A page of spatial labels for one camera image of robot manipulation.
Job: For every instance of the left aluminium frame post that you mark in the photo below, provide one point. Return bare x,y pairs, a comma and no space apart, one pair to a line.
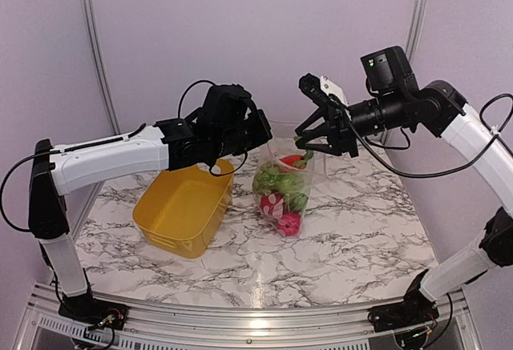
100,70

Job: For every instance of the aluminium frame post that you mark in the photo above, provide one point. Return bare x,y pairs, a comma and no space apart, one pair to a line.
415,29
100,70

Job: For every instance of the green grape bunch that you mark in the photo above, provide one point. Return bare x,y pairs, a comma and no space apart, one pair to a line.
268,178

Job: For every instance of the front aluminium rail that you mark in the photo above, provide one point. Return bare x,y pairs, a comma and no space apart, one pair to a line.
153,325

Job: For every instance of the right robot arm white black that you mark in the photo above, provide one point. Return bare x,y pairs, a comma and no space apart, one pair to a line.
397,101

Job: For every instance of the orange carrot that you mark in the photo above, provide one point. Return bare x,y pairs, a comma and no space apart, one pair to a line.
294,161

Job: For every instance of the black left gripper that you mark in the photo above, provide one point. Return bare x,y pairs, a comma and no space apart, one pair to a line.
264,130

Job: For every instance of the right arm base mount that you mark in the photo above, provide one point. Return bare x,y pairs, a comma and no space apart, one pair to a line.
400,315

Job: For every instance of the yellow plastic basket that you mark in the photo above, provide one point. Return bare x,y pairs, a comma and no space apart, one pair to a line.
181,211

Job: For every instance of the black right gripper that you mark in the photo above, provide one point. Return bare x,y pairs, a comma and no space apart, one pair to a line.
337,126

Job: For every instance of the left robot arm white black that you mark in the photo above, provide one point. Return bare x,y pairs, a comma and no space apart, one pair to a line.
59,170

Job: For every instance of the red apple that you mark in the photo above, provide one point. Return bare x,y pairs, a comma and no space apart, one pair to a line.
290,224
273,205

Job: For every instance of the right aluminium frame post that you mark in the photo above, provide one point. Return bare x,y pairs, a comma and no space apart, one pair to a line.
415,29

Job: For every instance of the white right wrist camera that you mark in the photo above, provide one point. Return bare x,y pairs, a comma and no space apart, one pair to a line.
320,89

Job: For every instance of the clear zip top bag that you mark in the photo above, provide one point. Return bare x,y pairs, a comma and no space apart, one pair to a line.
314,173

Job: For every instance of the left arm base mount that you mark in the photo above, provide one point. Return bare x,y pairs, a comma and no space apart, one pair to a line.
93,314

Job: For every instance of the green bitter gourd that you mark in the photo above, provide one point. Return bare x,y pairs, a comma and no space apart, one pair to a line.
298,202

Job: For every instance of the green apple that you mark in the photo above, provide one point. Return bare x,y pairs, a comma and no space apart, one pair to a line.
292,184

